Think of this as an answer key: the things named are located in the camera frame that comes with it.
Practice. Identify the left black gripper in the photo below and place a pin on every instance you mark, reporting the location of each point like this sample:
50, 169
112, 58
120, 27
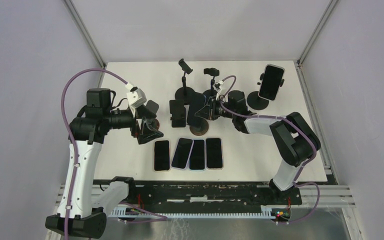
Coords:
146, 133

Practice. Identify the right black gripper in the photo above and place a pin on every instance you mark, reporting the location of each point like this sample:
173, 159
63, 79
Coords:
208, 111

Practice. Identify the dark phone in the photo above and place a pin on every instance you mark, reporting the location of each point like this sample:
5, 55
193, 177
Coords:
196, 102

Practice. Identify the wooden base phone stand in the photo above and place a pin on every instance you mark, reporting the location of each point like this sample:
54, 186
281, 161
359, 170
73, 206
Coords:
153, 107

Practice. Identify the black round clamp stand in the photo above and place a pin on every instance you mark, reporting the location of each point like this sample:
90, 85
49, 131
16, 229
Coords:
184, 93

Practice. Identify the cream cased phone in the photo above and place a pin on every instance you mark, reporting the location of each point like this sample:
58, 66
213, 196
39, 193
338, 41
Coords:
162, 155

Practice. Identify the black folding phone stand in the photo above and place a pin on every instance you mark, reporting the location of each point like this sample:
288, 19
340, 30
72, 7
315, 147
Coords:
178, 113

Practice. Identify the lilac cased phone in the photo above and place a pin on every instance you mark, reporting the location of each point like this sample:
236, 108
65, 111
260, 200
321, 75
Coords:
182, 153

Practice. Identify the white cased phone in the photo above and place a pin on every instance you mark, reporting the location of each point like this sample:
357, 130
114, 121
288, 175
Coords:
214, 153

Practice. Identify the light blue cased phone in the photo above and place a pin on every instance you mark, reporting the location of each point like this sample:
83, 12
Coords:
197, 159

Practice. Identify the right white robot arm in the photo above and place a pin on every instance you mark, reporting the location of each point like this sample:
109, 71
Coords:
295, 140

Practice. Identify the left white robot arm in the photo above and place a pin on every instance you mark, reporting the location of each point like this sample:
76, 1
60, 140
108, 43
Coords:
78, 214

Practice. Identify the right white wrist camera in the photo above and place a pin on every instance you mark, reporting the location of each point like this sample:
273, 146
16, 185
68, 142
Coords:
217, 89

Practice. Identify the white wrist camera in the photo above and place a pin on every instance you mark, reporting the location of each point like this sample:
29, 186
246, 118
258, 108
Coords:
135, 97
217, 89

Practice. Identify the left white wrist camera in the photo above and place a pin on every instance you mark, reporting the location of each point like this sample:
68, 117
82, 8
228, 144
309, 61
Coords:
135, 97

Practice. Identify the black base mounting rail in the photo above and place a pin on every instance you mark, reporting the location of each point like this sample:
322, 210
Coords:
208, 197

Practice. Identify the aluminium frame post right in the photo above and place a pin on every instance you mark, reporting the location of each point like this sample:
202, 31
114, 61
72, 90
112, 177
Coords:
317, 31

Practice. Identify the aluminium frame post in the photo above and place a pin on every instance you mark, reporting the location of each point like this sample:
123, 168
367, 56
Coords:
317, 31
75, 15

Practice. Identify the aluminium frame post left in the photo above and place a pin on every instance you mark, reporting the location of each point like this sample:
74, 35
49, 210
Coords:
75, 15

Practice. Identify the white slotted cable duct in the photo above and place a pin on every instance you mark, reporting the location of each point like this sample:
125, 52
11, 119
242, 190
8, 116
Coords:
124, 211

